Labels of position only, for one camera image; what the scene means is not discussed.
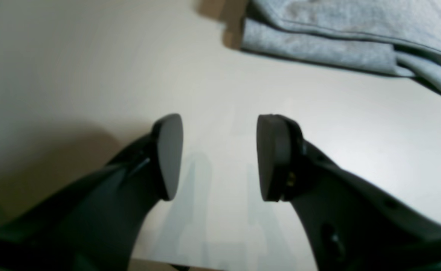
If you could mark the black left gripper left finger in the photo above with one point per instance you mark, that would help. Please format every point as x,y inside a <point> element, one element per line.
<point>93,224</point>

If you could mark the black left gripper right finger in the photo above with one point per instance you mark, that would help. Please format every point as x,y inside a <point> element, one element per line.
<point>351,224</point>

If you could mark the grey T-shirt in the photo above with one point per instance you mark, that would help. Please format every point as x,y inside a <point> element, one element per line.
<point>399,38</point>

